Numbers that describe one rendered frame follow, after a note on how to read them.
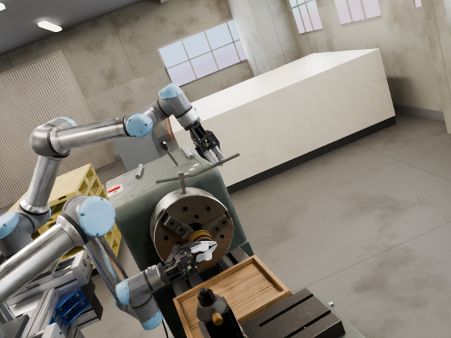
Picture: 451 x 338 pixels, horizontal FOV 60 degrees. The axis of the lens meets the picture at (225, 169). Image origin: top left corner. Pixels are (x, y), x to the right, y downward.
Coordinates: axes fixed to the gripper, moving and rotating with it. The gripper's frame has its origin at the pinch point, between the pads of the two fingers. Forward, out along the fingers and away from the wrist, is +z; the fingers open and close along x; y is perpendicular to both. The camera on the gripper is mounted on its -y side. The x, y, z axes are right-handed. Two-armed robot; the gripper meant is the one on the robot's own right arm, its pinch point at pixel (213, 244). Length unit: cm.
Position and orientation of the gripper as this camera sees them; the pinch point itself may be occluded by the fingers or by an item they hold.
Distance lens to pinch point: 140.2
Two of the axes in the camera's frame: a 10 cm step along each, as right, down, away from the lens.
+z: 8.9, -4.2, 1.9
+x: -3.6, -8.8, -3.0
